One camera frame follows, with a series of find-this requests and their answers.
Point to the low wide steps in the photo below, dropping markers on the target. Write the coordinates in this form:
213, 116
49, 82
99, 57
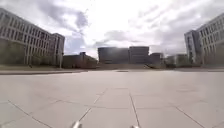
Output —
121, 66

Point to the dark glass building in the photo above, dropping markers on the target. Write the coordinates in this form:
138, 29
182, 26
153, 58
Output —
123, 55

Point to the pale stone slab plaza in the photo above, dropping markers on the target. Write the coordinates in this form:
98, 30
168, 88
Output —
113, 86

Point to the low dark building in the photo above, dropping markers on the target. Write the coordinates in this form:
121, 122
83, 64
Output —
78, 61

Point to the robot's own part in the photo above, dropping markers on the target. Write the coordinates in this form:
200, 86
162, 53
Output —
76, 124
135, 126

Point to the large pale office building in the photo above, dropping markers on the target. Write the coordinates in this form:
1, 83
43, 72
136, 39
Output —
23, 38

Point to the grey gridded office building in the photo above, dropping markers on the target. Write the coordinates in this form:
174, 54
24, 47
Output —
208, 40

